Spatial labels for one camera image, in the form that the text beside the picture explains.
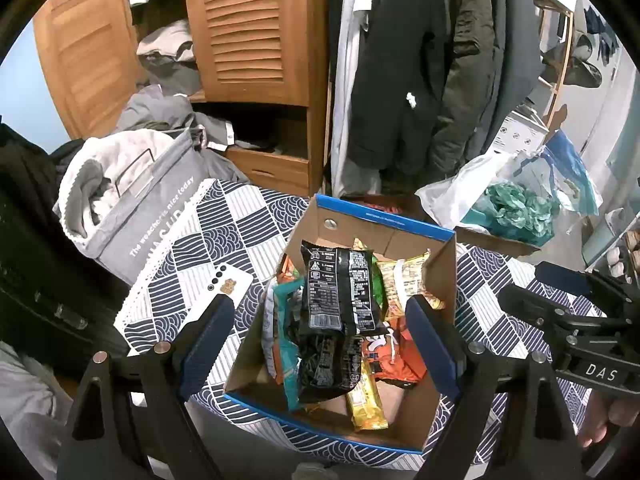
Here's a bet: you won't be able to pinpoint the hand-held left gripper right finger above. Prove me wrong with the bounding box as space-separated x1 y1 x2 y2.
404 294 586 480

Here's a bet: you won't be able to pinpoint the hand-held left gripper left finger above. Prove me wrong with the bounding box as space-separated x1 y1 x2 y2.
56 294 237 480

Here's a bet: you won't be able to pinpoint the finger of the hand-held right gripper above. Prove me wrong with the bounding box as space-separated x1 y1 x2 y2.
534 261 593 301
497 285 576 333

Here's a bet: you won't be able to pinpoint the large orange snack packet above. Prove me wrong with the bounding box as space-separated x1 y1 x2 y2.
369 331 427 387

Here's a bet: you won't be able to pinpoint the pale blue snack packet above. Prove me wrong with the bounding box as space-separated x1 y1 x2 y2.
261 279 282 382

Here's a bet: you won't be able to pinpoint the beige snack packet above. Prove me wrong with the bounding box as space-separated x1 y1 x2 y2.
375 252 447 322

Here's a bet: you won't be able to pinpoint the teal snack packet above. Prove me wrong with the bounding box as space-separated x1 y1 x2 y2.
274 281 308 412

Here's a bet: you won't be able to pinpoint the green trimmed bean snack packet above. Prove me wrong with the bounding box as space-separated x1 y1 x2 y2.
369 259 385 307

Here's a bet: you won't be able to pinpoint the long yellow snack packet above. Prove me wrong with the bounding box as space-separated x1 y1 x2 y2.
346 359 389 432

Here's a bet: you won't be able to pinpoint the black snack packet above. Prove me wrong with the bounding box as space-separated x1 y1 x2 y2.
299 240 389 337
296 332 367 404

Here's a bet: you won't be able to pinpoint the orange and green snack packet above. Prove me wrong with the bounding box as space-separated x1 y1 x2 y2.
276 254 304 287

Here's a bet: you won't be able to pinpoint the blue cardboard box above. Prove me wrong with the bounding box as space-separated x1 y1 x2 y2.
223 194 458 456

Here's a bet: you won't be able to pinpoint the person's right hand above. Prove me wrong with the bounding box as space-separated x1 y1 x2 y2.
579 389 640 448

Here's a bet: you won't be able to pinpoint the white smartphone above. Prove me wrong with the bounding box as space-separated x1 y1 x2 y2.
115 262 254 356

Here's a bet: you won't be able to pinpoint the pale shoe rack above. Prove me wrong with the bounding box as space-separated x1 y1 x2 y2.
581 209 640 287

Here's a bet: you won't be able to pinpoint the group of shoes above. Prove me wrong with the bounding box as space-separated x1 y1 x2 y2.
602 230 640 281

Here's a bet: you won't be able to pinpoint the crumpled teal plastic bags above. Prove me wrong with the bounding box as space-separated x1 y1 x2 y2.
471 181 562 242

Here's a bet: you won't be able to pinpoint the blue plastic bag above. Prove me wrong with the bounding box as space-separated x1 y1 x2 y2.
541 129 604 217

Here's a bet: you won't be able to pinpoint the navy white patterned tablecloth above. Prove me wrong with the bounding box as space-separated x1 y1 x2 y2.
114 178 608 480

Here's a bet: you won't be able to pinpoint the white plastic bag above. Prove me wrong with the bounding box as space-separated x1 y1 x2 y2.
414 151 517 229

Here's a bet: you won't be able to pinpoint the grey fabric laundry basket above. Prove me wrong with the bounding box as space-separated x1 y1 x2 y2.
52 127 222 287

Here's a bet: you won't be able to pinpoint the white storage container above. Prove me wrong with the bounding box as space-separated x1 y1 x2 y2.
489 111 549 157

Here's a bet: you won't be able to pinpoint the white door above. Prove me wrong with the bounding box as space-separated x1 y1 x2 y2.
589 54 640 162

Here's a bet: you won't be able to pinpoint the wooden drawer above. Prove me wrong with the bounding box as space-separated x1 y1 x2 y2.
224 146 312 197

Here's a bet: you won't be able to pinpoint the black bag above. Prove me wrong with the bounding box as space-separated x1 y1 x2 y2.
0 125 132 377

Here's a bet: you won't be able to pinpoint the grey cloth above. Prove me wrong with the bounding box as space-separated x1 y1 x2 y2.
0 341 77 480

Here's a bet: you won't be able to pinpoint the white grey clothes bundle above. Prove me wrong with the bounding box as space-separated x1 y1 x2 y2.
54 129 189 242

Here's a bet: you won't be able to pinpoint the olive hanging hat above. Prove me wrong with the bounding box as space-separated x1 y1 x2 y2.
541 29 604 89

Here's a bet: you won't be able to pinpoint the wooden shelf rack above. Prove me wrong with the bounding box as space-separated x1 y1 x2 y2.
529 0 577 132

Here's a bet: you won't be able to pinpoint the olive hanging coat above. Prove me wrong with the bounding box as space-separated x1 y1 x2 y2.
429 0 502 177

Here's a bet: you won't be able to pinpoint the blue-grey hanging coat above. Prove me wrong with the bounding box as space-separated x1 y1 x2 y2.
470 0 544 157

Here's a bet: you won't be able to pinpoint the crumpled grey garment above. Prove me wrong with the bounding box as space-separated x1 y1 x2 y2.
114 84 252 187

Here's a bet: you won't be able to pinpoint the wooden wardrobe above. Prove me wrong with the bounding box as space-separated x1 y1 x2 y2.
32 0 334 199

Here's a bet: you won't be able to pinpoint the dark blue hanging clothes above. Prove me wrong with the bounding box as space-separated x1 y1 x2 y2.
584 6 622 67

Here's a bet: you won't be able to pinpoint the black hanging coat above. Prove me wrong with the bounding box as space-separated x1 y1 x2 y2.
345 0 454 169

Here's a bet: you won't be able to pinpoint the white hanging shirt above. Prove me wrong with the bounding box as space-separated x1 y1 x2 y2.
327 0 397 199

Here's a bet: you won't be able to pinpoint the folded grey clothes pile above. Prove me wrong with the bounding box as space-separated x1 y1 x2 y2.
134 19 202 97

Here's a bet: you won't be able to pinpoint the louvered wardrobe door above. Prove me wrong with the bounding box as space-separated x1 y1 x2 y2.
32 0 147 142
181 0 322 109

